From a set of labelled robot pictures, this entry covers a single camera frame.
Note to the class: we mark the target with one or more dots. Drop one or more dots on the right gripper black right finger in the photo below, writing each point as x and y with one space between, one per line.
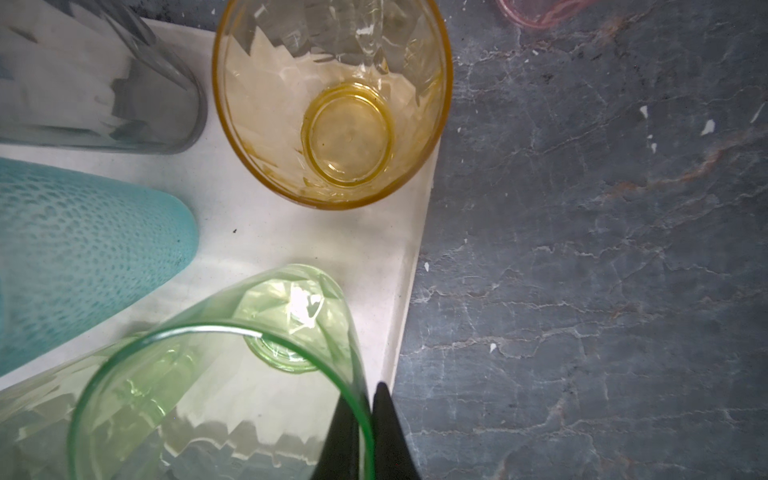
392 457

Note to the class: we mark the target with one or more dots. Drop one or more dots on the tall teal glass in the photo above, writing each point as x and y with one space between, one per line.
77 249

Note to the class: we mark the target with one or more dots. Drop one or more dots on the beige tray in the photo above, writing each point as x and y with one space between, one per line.
244 229

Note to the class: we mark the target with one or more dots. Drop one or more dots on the tall green glass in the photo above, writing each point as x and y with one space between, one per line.
36 414

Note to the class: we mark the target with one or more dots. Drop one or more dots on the short pink glass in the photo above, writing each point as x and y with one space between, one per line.
541 14

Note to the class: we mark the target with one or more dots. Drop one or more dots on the tall grey glass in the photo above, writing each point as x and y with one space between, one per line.
93 75

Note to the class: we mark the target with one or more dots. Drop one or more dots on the short green glass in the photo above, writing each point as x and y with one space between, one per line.
242 385

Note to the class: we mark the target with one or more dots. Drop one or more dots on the short amber glass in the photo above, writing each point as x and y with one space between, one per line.
332 104

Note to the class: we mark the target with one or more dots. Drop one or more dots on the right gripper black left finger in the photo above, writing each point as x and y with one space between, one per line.
340 456

